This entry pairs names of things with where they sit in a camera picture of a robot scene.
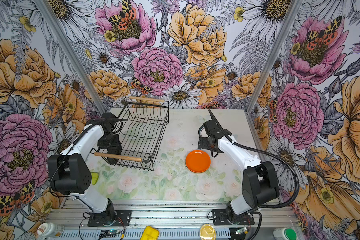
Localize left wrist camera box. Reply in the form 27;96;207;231
101;113;117;133

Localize yellow plastic block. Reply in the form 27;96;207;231
140;226;160;240

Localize green white button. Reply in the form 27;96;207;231
273;228;297;240

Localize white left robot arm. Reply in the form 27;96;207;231
47;124;117;226

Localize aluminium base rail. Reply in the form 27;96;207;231
47;199;304;240

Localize orange plate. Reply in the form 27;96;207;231
185;150;211;173

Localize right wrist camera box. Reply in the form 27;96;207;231
203;120;232;139

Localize black corrugated cable conduit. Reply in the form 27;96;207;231
208;109;300;209

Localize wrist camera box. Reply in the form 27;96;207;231
203;120;232;139
101;113;117;133

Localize round yellow lid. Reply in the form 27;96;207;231
200;224;217;240

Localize black plate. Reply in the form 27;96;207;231
107;152;120;165

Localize black wire dish rack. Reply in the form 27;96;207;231
91;97;170;171

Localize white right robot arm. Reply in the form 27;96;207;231
198;136;280;225

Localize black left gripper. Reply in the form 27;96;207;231
96;129;119;150

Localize green translucent square dish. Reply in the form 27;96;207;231
91;172;100;185

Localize aluminium left corner post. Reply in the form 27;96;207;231
35;1;109;115

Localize aluminium corner post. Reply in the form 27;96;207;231
35;1;109;115
245;0;304;114

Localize aluminium right corner post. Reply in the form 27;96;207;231
245;0;304;114

